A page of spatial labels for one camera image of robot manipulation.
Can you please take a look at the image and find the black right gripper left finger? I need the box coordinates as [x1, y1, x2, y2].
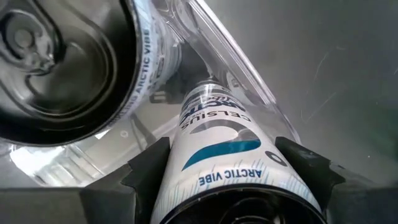
[80, 136, 171, 224]

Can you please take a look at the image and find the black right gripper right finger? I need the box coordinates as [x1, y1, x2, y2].
[275, 136, 368, 224]

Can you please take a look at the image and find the white Celsius can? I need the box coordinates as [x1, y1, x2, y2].
[150, 79, 327, 224]
[0, 0, 183, 147]

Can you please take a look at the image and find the clear plastic bin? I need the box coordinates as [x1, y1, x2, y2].
[0, 0, 302, 189]

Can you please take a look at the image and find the black table mat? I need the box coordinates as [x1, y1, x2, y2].
[198, 0, 398, 187]

